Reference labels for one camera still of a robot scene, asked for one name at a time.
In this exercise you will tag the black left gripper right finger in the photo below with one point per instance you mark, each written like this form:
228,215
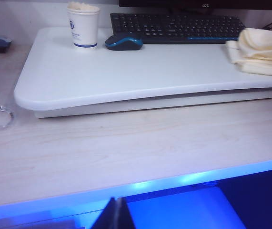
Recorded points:
125,214

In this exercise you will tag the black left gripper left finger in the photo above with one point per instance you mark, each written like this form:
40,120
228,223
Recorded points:
108,214

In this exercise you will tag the cream yellow cleaning cloth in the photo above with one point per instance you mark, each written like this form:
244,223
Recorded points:
262,52

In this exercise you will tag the white desk riser platform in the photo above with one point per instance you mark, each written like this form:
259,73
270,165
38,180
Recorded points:
126,76

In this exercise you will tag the black and blue computer mouse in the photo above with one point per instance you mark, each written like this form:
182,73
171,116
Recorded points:
123,42

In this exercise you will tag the white paper cup blue print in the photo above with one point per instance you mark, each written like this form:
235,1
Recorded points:
84,28

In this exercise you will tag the black computer keyboard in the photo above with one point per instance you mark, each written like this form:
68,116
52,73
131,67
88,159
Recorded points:
174,27

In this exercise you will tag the crumpled tissue in cup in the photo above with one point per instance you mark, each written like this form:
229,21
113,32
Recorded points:
83,6

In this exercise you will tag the black computer monitor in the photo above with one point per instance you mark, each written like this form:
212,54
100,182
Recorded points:
197,3

